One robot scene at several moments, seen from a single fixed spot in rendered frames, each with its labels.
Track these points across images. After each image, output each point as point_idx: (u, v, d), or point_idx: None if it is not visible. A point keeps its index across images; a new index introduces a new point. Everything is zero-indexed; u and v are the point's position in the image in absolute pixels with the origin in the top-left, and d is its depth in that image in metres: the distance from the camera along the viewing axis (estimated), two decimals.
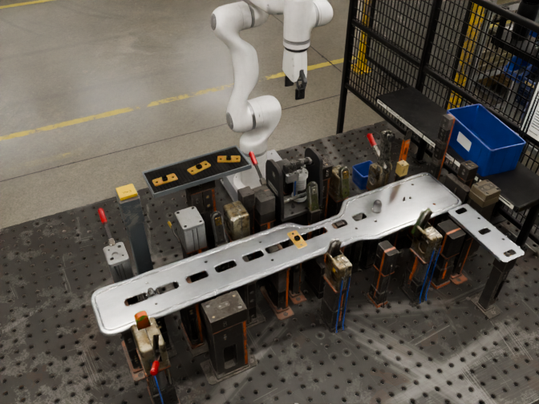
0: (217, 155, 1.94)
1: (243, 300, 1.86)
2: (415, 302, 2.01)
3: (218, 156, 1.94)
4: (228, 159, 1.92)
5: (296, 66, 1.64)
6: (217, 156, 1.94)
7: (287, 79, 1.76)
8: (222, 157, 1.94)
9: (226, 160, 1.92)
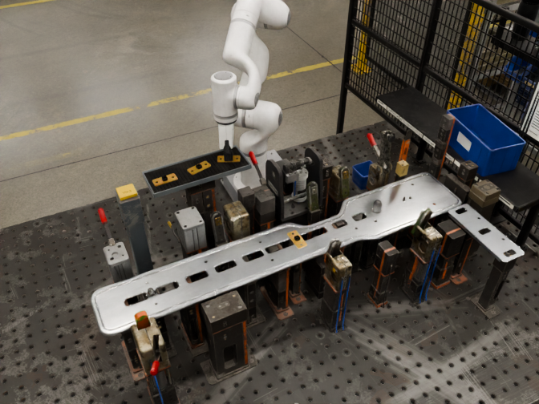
0: (217, 155, 1.94)
1: (243, 300, 1.86)
2: (415, 302, 2.01)
3: (218, 156, 1.94)
4: None
5: (220, 137, 1.81)
6: (217, 156, 1.94)
7: None
8: (222, 157, 1.94)
9: (226, 160, 1.92)
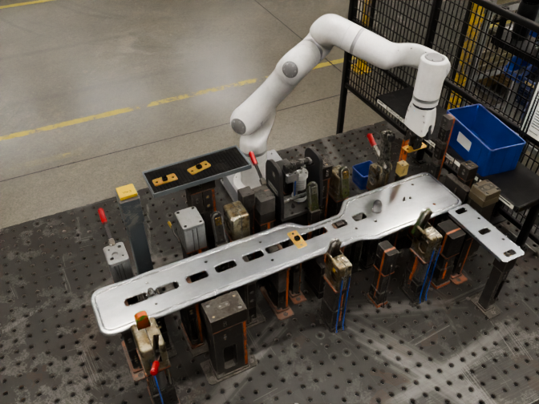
0: (402, 147, 1.83)
1: (243, 300, 1.86)
2: (415, 302, 2.01)
3: (403, 147, 1.83)
4: None
5: (427, 123, 1.71)
6: (403, 147, 1.83)
7: (412, 139, 1.82)
8: (407, 147, 1.83)
9: (415, 148, 1.82)
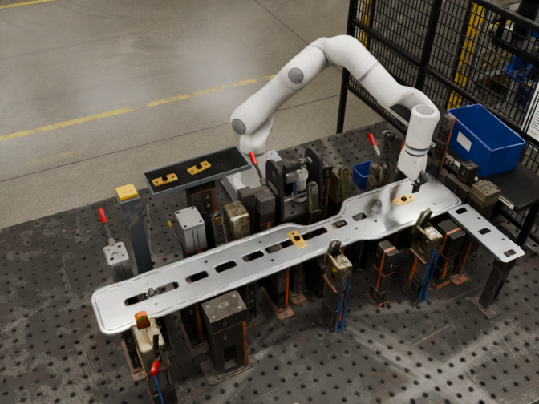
0: (392, 199, 2.00)
1: (243, 300, 1.86)
2: (415, 302, 2.01)
3: (393, 200, 2.00)
4: (405, 200, 2.00)
5: (418, 168, 1.84)
6: (393, 200, 2.00)
7: (399, 173, 1.96)
8: (397, 199, 2.00)
9: (403, 202, 1.99)
